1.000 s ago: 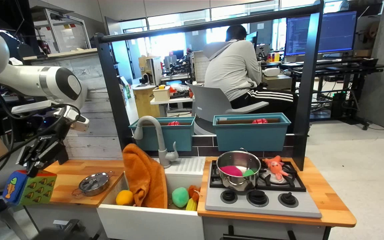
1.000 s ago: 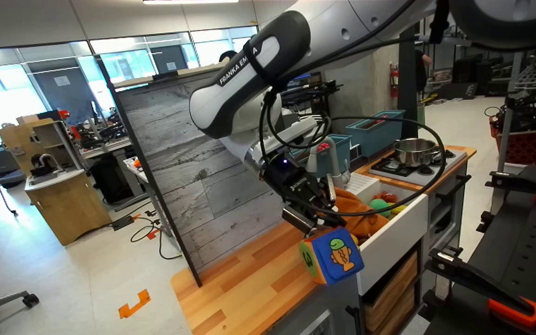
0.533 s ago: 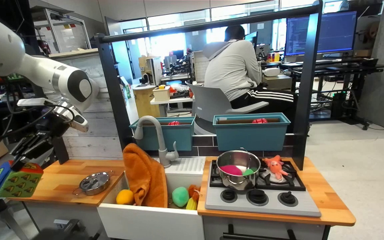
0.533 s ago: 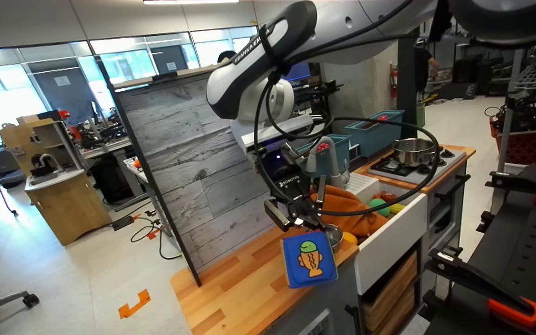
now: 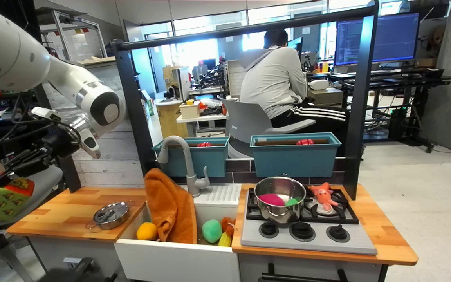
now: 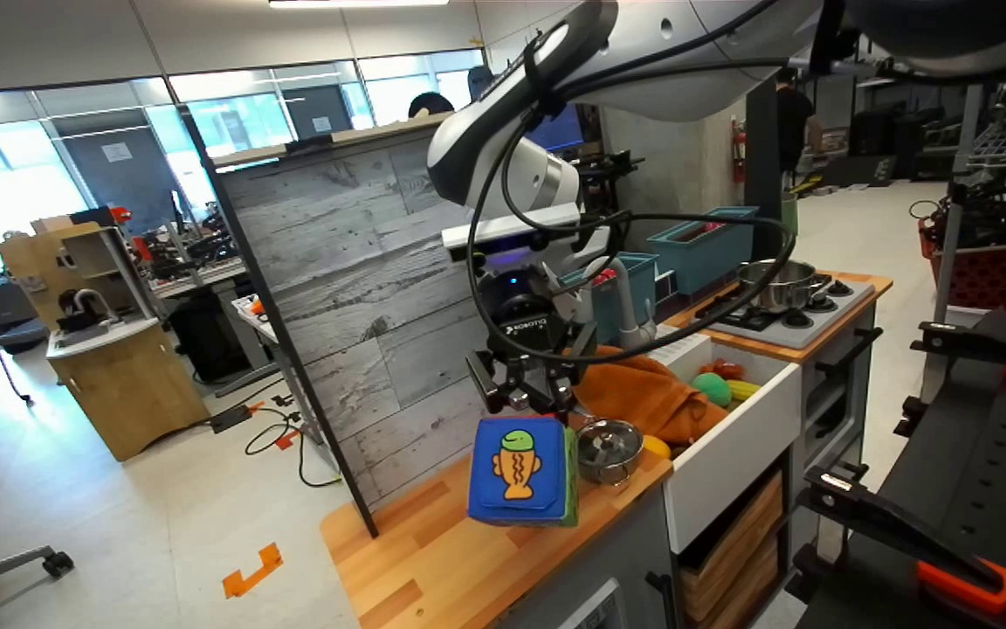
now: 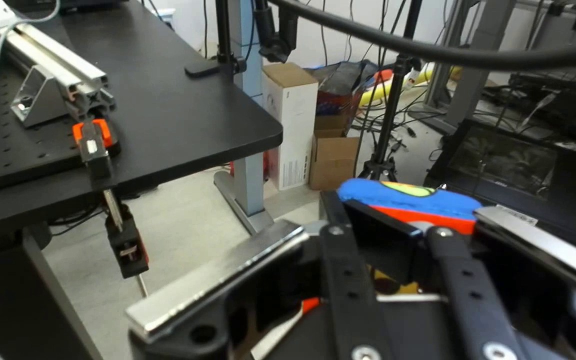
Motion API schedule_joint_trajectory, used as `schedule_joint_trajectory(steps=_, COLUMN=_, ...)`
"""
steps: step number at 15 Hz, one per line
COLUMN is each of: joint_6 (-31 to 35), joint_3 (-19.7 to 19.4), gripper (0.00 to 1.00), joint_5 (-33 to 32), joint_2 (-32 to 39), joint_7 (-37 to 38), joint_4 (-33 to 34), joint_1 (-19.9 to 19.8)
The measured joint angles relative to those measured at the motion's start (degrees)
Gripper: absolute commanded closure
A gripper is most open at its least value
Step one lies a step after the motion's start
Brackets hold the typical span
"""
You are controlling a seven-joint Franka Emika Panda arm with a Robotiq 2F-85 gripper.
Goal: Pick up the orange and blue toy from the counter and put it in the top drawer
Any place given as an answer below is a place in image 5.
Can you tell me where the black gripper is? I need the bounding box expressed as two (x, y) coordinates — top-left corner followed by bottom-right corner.
(5, 125), (81, 177)

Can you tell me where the yellow toy lemon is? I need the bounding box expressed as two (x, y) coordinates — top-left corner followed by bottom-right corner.
(136, 222), (159, 241)

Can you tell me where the grey toy tap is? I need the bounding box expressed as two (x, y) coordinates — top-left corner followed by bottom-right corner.
(157, 135), (211, 198)

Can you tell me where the white toy sink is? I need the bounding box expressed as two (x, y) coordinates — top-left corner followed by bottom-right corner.
(114, 183), (242, 282)

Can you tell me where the green toy fruit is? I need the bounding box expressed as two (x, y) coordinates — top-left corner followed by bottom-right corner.
(202, 219), (223, 244)

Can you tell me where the yellow toy corn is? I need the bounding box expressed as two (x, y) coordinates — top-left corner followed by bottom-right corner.
(218, 231), (233, 248)

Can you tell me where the pink toy in pot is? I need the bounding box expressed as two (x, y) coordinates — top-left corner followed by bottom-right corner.
(257, 193), (286, 207)

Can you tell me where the grey toy stove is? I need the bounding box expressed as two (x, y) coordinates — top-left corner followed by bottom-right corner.
(241, 186), (378, 256)

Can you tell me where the orange plush toy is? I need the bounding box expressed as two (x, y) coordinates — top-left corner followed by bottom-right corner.
(308, 182), (339, 212)

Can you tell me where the white drawer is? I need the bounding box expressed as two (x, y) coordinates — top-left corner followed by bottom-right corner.
(237, 253), (385, 282)

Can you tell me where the wooden toy kitchen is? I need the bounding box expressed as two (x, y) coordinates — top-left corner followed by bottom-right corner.
(6, 1), (419, 282)

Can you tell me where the multicoloured soft cube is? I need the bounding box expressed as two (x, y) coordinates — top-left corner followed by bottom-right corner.
(0, 172), (35, 228)

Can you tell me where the grey plank panel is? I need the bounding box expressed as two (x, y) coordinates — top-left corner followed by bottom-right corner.
(42, 59), (148, 188)

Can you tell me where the steel pot lid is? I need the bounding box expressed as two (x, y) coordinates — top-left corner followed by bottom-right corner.
(85, 201), (135, 230)

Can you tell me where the orange towel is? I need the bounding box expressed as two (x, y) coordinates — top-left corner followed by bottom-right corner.
(144, 168), (198, 244)

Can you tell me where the small beige box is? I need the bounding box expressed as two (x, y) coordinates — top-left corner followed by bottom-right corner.
(179, 101), (201, 119)

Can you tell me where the white table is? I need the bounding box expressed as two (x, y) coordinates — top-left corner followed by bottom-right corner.
(176, 113), (228, 138)

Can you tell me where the teal hanging bin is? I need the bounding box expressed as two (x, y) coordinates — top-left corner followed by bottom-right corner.
(152, 136), (230, 178)
(250, 132), (342, 178)

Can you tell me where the grey office chair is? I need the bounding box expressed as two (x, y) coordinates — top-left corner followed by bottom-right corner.
(217, 96), (317, 159)

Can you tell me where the black stove knob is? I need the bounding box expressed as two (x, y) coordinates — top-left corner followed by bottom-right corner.
(326, 224), (351, 243)
(259, 222), (280, 239)
(290, 222), (316, 242)

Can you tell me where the black top rod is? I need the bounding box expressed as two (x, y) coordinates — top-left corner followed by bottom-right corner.
(112, 1), (379, 51)

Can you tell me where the steel pot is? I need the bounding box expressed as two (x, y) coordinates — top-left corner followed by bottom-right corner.
(254, 174), (308, 225)

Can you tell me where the person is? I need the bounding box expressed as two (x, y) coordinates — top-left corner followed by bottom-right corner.
(238, 29), (348, 136)

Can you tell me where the small computer monitor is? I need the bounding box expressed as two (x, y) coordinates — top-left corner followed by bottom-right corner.
(287, 37), (304, 56)

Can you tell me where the large computer monitor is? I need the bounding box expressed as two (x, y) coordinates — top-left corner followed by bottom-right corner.
(334, 13), (421, 68)

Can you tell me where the black desk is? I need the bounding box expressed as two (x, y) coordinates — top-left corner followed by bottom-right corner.
(328, 68), (451, 154)

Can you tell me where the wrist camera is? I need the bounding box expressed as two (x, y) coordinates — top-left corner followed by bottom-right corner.
(31, 106), (62, 123)

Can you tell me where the metal frame shelf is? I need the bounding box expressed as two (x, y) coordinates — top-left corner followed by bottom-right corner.
(36, 7), (109, 62)

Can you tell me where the black drawer handle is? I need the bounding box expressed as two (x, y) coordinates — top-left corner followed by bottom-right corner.
(258, 263), (348, 282)

